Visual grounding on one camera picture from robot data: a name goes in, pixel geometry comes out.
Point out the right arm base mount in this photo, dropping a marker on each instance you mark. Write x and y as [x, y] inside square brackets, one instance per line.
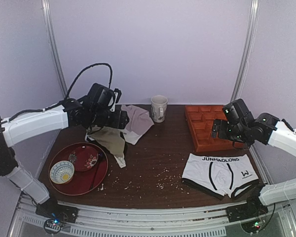
[252, 208]

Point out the round red tray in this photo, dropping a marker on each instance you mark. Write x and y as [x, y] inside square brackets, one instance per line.
[82, 182]

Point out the pink white underwear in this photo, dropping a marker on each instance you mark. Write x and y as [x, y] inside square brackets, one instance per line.
[139, 123]

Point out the white ceramic mug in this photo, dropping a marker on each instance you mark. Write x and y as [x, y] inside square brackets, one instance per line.
[158, 108]

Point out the aluminium frame post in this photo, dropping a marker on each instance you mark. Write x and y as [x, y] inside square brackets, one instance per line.
[249, 41]
[53, 45]

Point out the aluminium front rail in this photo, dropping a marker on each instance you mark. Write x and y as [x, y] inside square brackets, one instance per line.
[93, 221]

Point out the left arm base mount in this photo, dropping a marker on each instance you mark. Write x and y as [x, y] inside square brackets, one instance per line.
[53, 210]

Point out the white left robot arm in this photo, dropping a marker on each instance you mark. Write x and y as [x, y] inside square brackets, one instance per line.
[65, 114]

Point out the blue white patterned bowl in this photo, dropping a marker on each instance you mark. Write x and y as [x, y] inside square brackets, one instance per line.
[61, 172]

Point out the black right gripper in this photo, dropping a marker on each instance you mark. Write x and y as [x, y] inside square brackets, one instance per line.
[216, 128]

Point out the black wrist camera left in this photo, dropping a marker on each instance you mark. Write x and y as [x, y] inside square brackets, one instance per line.
[101, 97]

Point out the left aluminium frame post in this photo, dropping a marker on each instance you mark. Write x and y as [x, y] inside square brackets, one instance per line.
[53, 45]

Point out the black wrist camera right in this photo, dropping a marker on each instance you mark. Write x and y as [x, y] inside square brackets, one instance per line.
[235, 110]

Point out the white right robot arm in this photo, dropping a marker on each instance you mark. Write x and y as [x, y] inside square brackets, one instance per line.
[269, 130]

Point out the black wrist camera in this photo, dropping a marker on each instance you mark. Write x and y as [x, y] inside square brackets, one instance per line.
[101, 97]
[235, 110]

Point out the right aluminium frame post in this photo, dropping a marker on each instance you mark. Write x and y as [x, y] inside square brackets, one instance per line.
[249, 41]

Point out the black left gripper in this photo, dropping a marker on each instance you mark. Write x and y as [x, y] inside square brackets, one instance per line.
[122, 119]

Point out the orange compartment tray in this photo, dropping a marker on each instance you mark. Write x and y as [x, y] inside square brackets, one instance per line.
[200, 119]

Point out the white black boxer briefs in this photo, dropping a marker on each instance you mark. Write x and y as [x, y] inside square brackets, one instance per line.
[220, 176]

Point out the red floral bowl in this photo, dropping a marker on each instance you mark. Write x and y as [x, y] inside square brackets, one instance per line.
[83, 158]

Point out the olive green underwear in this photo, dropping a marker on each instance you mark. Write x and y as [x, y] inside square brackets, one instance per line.
[112, 141]

